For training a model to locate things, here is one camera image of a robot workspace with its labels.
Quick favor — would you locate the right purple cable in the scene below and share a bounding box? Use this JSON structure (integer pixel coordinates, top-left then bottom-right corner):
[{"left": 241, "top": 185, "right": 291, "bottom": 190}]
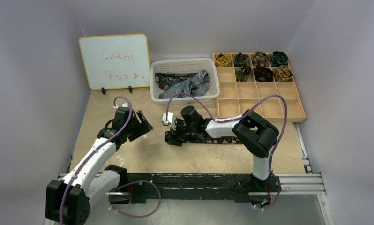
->
[{"left": 165, "top": 93, "right": 289, "bottom": 174}]

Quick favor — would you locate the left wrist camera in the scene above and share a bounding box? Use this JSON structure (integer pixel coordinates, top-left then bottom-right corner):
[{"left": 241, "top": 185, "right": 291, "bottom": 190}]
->
[{"left": 113, "top": 102, "right": 129, "bottom": 109}]

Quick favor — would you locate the white whiteboard orange frame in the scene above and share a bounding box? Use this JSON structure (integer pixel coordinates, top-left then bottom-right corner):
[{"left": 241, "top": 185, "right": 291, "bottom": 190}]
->
[{"left": 78, "top": 33, "right": 150, "bottom": 90}]

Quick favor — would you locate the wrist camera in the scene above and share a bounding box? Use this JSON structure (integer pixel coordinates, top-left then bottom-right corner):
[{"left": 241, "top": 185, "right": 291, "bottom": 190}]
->
[
  {"left": 113, "top": 102, "right": 129, "bottom": 109},
  {"left": 162, "top": 112, "right": 174, "bottom": 126}
]

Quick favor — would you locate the dark colourful patterned tie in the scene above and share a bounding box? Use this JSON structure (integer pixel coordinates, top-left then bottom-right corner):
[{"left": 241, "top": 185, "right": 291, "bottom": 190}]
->
[{"left": 154, "top": 73, "right": 195, "bottom": 91}]

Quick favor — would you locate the yellow rolled tie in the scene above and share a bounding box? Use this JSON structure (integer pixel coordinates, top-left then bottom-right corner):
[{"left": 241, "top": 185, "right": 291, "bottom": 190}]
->
[{"left": 214, "top": 53, "right": 232, "bottom": 67}]

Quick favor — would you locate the wooden compartment tray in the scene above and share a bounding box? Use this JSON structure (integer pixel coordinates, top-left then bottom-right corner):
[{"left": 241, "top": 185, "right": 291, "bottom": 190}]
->
[{"left": 213, "top": 52, "right": 306, "bottom": 122}]

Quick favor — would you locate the dark maroon rolled tie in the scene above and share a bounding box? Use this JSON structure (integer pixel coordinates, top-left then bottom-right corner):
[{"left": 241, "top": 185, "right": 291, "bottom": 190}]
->
[{"left": 253, "top": 66, "right": 274, "bottom": 82}]

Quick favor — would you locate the dark green rolled tie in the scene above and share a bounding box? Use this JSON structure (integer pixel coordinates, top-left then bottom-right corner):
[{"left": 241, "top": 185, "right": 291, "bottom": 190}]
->
[{"left": 270, "top": 51, "right": 288, "bottom": 67}]

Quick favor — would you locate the aluminium rail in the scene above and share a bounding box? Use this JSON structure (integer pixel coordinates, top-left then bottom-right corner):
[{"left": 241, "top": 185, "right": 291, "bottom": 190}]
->
[{"left": 56, "top": 124, "right": 326, "bottom": 196}]

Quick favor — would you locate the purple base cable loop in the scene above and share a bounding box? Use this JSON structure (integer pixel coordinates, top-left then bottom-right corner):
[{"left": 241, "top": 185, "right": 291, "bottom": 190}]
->
[{"left": 108, "top": 180, "right": 162, "bottom": 218}]

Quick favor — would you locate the orange brown rolled tie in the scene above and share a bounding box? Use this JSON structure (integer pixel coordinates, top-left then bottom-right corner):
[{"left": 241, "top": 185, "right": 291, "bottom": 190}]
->
[{"left": 274, "top": 65, "right": 293, "bottom": 82}]

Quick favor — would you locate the black floral tie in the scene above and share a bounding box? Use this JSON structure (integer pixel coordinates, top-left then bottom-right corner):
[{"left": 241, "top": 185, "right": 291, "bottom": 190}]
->
[{"left": 164, "top": 130, "right": 242, "bottom": 147}]

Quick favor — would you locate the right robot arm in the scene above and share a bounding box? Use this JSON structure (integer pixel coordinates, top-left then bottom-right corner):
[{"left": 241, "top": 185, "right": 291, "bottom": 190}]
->
[{"left": 162, "top": 105, "right": 280, "bottom": 191}]

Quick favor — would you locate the dark olive rolled tie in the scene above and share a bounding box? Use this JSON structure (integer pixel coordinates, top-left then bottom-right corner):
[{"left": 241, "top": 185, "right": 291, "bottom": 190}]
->
[{"left": 234, "top": 52, "right": 249, "bottom": 67}]

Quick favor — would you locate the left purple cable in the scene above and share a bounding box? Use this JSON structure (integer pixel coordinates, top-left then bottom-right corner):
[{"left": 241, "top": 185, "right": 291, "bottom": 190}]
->
[{"left": 59, "top": 96, "right": 134, "bottom": 225}]

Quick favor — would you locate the grey blue patterned tie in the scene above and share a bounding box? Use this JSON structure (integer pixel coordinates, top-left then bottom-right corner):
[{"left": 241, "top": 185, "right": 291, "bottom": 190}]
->
[{"left": 159, "top": 70, "right": 210, "bottom": 99}]

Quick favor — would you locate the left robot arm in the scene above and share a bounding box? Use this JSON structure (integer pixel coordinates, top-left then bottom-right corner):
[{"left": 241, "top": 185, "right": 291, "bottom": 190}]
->
[{"left": 45, "top": 107, "right": 153, "bottom": 225}]

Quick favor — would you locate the white plastic basket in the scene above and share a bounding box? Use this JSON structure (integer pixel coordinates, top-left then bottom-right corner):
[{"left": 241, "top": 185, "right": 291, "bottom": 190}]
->
[{"left": 150, "top": 58, "right": 220, "bottom": 105}]

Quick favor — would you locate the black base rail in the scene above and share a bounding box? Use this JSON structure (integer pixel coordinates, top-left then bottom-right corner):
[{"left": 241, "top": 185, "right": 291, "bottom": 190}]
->
[{"left": 105, "top": 165, "right": 281, "bottom": 208}]

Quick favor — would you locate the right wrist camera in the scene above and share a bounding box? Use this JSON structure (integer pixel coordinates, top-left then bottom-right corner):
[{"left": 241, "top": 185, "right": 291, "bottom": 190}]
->
[{"left": 162, "top": 112, "right": 174, "bottom": 126}]

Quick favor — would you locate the brown patterned rolled tie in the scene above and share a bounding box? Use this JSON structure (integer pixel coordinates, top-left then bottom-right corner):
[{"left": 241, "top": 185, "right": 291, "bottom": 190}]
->
[{"left": 251, "top": 51, "right": 270, "bottom": 67}]

